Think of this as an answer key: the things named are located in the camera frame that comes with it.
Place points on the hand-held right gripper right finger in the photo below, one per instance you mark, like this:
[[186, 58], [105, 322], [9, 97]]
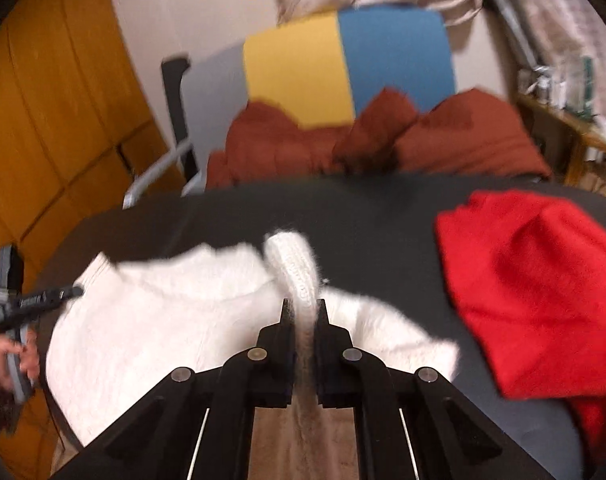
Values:
[[328, 345]]

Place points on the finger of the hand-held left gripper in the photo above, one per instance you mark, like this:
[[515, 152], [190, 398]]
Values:
[[48, 297]]

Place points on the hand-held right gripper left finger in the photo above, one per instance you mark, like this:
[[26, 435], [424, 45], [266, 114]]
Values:
[[283, 340]]

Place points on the white knitted sweater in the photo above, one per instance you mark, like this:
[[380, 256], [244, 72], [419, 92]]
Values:
[[158, 320]]

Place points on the person's left hand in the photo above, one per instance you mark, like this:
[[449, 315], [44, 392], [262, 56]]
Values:
[[0, 360]]

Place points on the orange wooden wardrobe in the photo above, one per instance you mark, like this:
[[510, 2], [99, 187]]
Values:
[[48, 135]]

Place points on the grey metal tube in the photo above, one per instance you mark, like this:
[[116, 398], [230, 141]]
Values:
[[153, 175]]

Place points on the rust brown blanket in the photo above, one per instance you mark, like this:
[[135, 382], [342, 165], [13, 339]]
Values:
[[283, 150]]

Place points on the red sweater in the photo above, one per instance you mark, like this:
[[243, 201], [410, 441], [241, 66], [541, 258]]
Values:
[[533, 285]]

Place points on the grey yellow blue panel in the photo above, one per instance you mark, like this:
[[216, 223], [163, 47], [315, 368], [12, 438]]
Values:
[[303, 70]]

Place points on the wooden shelf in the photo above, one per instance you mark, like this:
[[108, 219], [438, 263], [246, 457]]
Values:
[[573, 130]]

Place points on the row of small bottles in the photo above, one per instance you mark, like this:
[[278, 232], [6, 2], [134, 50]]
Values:
[[558, 87]]

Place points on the black frame post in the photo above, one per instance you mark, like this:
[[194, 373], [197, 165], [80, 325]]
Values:
[[175, 105]]

